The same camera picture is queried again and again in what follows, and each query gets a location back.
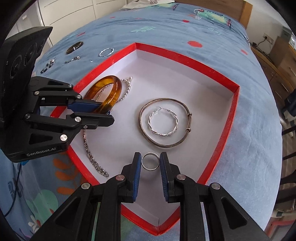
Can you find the amber translucent bangle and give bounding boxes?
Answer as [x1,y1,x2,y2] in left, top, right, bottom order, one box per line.
[84,75,122,114]

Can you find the small silver ring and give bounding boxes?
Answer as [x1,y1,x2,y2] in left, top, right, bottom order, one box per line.
[141,152,161,171]

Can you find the twisted silver hoop bracelet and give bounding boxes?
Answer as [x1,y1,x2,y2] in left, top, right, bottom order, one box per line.
[147,106,180,138]

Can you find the large thin metal bangle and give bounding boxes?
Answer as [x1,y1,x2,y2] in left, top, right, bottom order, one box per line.
[138,98,192,149]

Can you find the red white jewelry box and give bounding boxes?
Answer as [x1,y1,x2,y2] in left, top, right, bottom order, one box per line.
[50,42,240,236]

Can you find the dark brown stone bangle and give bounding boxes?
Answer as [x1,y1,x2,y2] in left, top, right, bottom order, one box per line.
[66,41,84,55]

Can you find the blue patterned bed blanket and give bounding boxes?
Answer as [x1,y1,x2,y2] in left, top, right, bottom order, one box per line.
[1,4,282,240]

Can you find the twisted silver hoop on blanket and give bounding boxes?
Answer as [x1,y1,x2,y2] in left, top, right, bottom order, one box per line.
[98,48,114,58]

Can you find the white wardrobe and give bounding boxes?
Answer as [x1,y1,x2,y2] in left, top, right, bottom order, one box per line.
[8,0,127,54]

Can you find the white garment on bed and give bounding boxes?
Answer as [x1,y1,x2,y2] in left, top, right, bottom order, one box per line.
[121,0,175,10]

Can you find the wooden drawer chest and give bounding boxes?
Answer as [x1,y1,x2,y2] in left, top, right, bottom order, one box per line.
[251,36,295,109]

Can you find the wooden headboard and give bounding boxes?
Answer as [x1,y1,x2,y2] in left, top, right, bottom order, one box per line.
[176,0,253,29]

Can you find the grey boxes on chest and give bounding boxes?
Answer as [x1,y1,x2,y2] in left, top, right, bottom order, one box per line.
[281,27,296,49]

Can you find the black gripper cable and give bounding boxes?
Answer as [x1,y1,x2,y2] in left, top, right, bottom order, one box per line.
[4,162,23,217]

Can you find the brown beaded bracelet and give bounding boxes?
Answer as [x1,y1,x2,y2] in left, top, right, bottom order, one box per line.
[40,59,56,75]

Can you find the wall power socket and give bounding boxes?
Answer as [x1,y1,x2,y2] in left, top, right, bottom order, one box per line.
[263,33,274,45]

